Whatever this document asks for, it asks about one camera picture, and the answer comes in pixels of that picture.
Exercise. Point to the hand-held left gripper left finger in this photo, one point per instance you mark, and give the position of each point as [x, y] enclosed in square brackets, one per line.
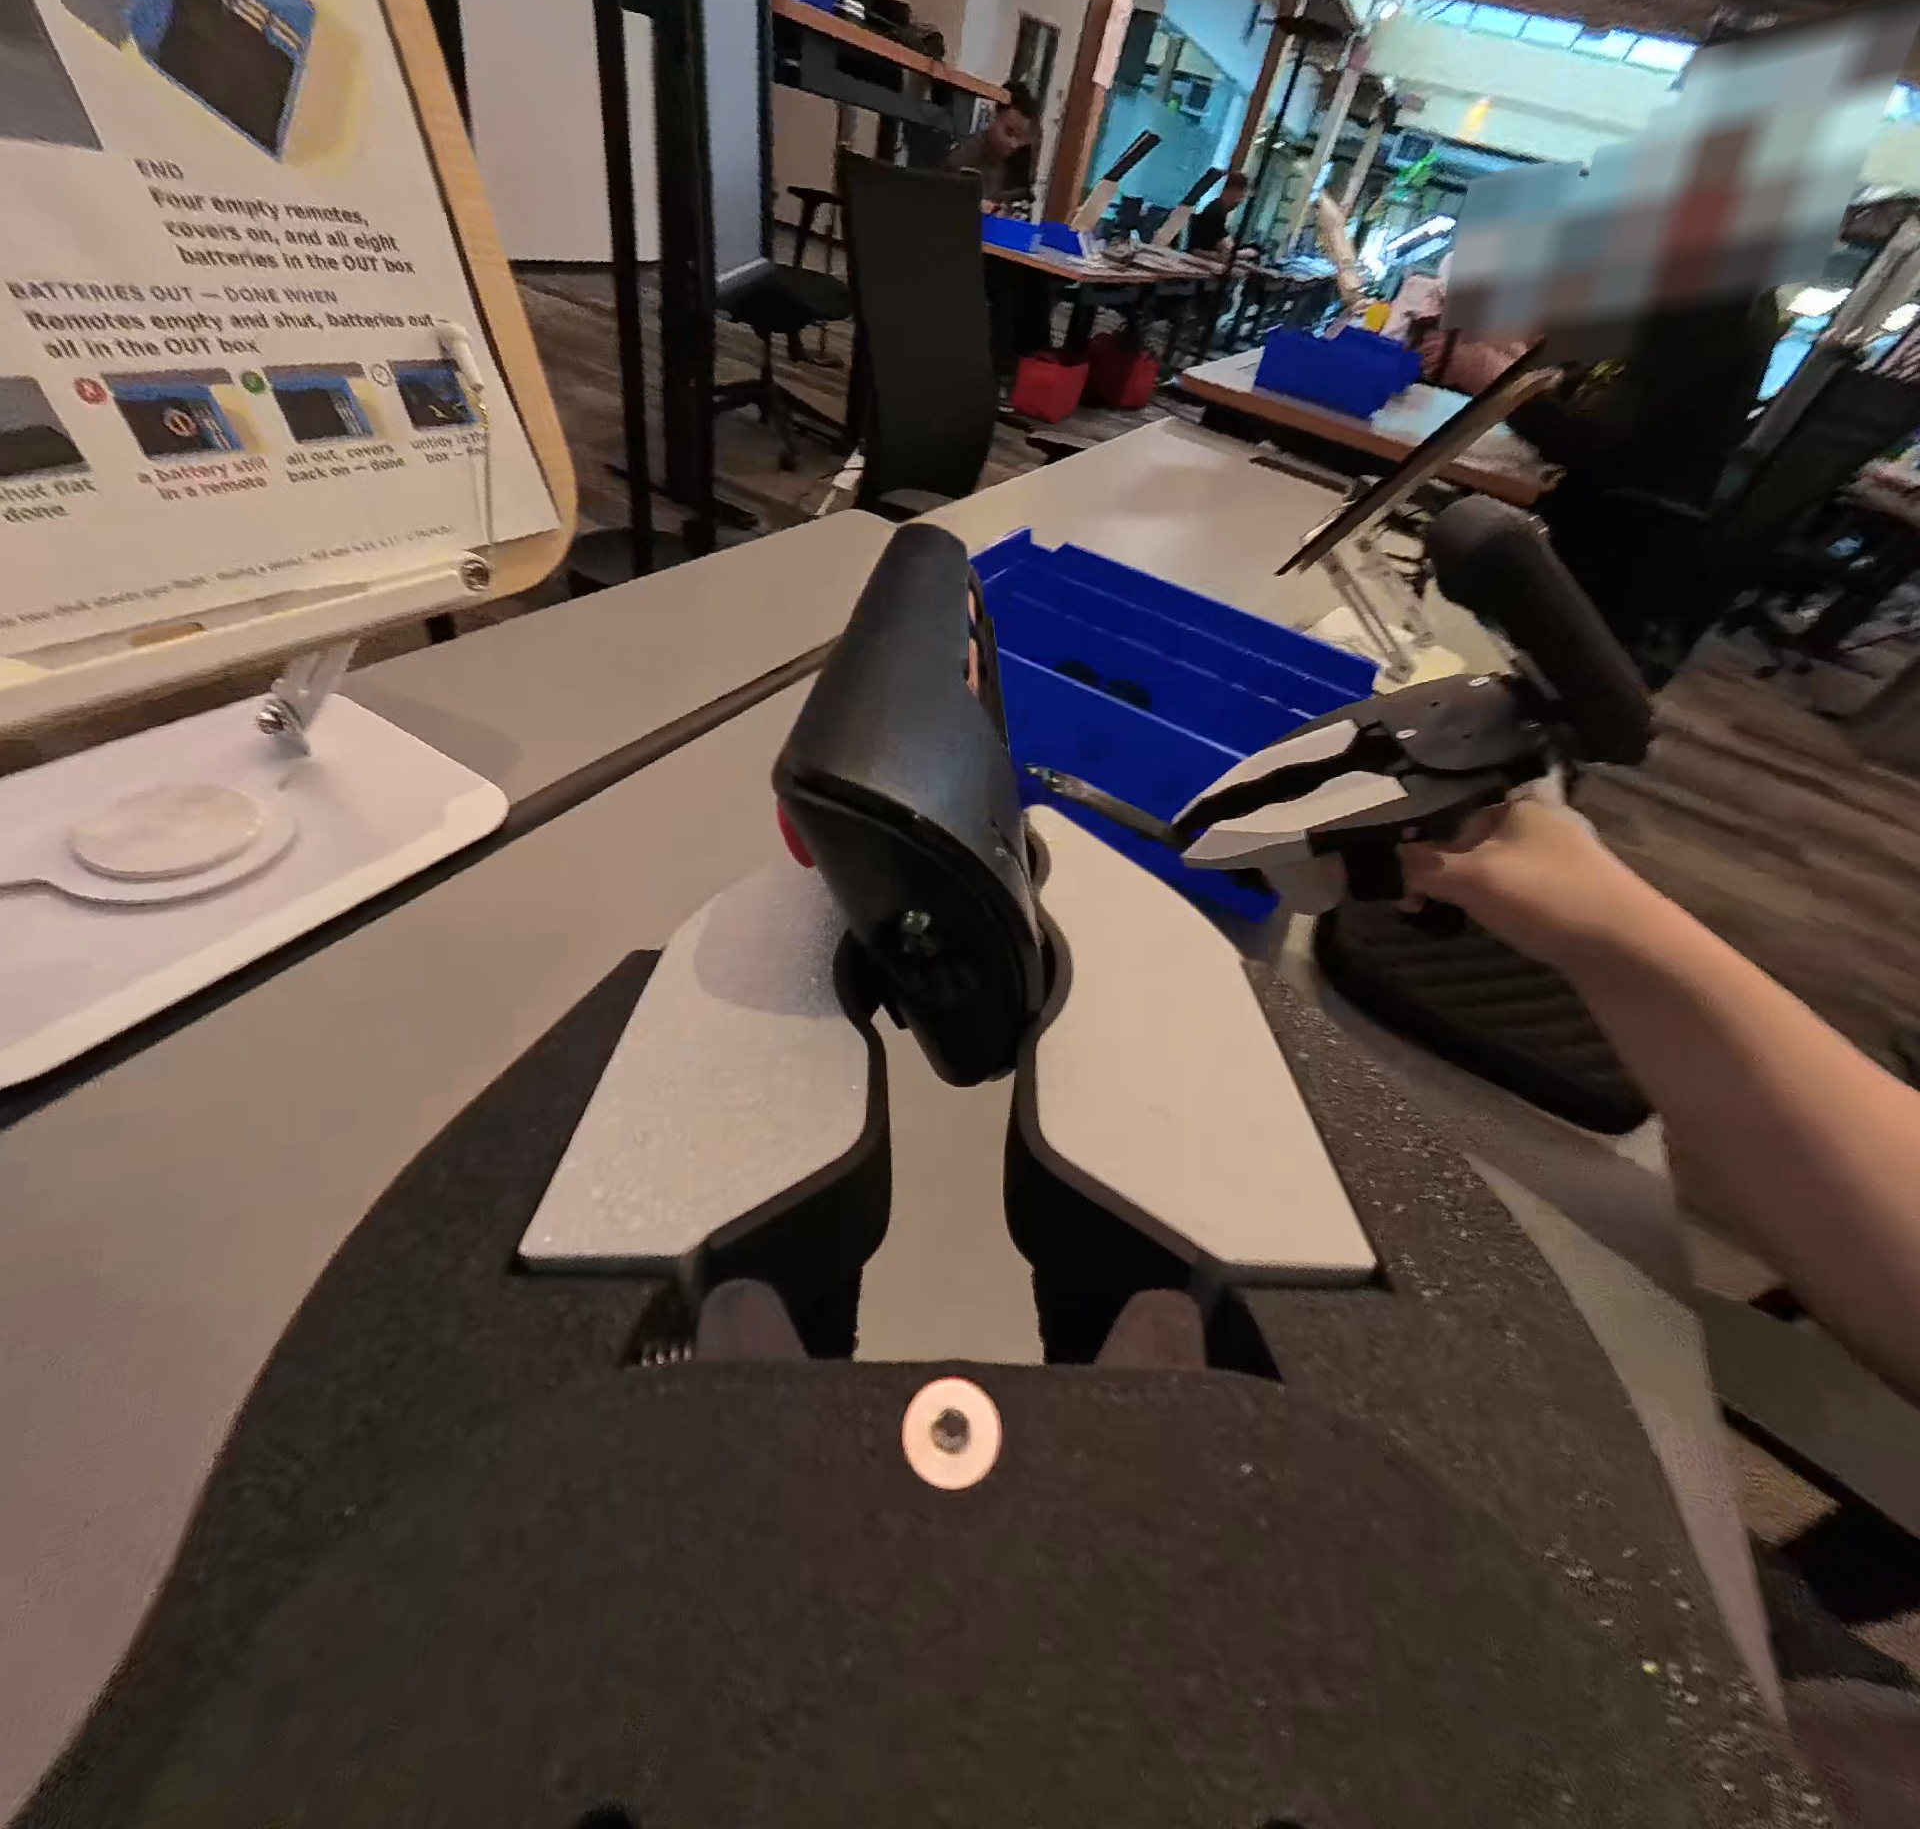
[706, 1096]

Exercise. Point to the thin black framed board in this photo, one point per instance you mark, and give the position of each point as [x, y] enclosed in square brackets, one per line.
[1426, 464]

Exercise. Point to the person's right forearm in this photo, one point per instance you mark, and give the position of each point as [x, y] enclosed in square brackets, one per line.
[1770, 1139]

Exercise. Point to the black armrest office chair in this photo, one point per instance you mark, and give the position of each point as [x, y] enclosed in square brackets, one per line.
[787, 299]

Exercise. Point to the black mesh office chair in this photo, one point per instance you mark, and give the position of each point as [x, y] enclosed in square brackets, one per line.
[1815, 509]

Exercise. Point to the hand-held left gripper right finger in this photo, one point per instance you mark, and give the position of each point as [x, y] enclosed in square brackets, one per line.
[1186, 1109]

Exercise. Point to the grey screen black frame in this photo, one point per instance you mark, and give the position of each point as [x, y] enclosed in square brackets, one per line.
[728, 88]

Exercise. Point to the person's right hand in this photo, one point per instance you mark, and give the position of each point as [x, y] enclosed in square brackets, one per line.
[1530, 877]

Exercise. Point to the blue plastic bin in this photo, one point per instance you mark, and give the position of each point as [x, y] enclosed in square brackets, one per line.
[1141, 780]

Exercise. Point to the printed instruction sheet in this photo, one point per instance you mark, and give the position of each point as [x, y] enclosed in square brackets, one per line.
[225, 283]

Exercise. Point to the metal folding stand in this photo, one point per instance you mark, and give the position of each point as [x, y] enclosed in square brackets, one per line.
[1396, 601]

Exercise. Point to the black wrist rest pad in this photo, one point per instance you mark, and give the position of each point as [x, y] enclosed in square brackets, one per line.
[1485, 1020]

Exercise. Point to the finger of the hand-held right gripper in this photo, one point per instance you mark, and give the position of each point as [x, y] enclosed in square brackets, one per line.
[1291, 847]
[1291, 772]

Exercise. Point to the black battery cover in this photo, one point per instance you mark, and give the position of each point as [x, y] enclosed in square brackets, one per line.
[1110, 810]

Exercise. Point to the instruction sheet on stand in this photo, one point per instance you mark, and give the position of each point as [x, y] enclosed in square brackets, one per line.
[510, 329]

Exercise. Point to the red bag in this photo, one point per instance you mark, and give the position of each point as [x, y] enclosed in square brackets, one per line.
[1122, 374]
[1050, 389]

